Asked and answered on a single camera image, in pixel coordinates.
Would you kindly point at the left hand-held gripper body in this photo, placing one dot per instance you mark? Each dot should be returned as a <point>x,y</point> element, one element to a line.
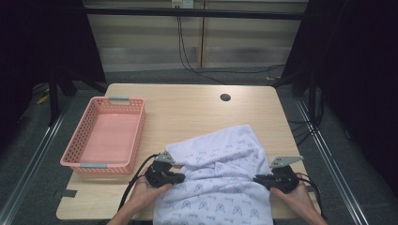
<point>158,175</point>

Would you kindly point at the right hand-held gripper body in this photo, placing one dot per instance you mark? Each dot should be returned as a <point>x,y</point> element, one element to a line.
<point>283,179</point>

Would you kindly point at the white printed towel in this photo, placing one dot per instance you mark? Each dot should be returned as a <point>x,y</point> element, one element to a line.
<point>219,150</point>

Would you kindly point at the pink plastic basket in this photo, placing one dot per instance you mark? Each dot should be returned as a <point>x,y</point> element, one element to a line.
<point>109,137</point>

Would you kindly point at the person's left hand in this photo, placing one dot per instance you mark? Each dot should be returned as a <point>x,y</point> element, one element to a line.
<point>145,193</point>

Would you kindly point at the person's right hand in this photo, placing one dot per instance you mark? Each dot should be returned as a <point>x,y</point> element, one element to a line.
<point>295,200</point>

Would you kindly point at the grey tape strip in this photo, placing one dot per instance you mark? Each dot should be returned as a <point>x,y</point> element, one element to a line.
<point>66,193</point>
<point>311,188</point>

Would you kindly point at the black metal stand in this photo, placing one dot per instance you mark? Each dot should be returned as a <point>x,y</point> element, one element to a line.
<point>312,97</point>
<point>53,100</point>

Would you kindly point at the yellow tool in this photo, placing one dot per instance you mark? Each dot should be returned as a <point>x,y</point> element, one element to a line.
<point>42,99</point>

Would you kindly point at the black curtain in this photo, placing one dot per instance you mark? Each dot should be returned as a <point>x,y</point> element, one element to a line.
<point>37,47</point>
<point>359,62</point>

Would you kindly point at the black horizontal bar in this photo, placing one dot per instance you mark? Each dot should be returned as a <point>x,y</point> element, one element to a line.
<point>140,12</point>

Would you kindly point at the metal floor rail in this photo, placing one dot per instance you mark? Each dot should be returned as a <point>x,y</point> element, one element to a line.
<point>328,156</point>
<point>37,150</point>

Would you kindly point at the white wall outlet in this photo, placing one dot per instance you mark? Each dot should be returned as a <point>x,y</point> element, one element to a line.
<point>183,3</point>

